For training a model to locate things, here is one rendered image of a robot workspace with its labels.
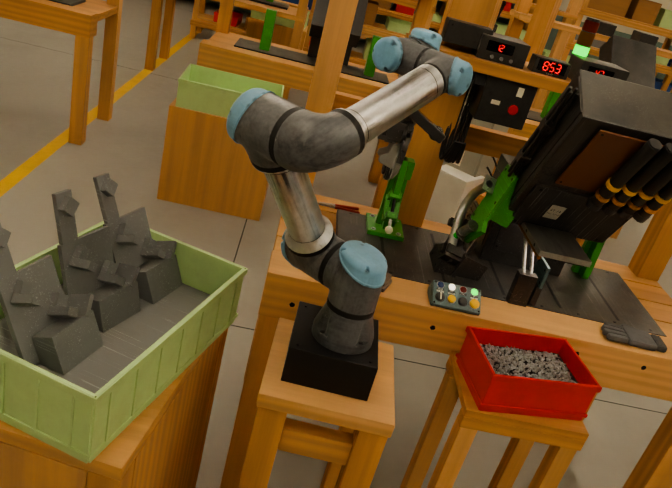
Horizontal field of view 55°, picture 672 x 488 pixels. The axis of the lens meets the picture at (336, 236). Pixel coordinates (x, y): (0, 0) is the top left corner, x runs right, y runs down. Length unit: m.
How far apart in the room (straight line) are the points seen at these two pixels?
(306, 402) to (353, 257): 0.35
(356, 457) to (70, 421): 0.65
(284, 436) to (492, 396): 0.54
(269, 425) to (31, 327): 0.56
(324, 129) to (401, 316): 0.90
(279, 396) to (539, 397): 0.69
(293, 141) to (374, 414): 0.70
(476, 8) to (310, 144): 1.23
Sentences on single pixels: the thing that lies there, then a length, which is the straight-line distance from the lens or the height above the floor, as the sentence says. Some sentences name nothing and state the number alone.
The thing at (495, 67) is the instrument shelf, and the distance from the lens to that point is 2.19.
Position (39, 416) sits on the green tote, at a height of 0.85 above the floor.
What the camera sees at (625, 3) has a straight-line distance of 9.59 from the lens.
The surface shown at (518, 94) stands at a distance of 2.25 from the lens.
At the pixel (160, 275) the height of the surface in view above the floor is 0.90.
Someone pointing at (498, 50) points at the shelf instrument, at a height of 1.58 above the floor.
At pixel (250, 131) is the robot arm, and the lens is 1.22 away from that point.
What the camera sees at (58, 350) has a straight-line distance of 1.49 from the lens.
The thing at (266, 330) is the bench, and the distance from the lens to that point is 1.97.
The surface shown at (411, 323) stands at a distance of 1.95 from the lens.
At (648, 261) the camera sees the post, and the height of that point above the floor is 0.96.
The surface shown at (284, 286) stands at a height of 0.86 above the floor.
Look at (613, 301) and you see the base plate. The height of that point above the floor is 0.90.
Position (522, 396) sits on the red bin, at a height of 0.86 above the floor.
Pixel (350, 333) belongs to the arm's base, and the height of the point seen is 1.00.
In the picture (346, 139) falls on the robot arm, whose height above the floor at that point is 1.49.
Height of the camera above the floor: 1.83
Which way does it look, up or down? 25 degrees down
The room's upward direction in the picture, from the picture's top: 15 degrees clockwise
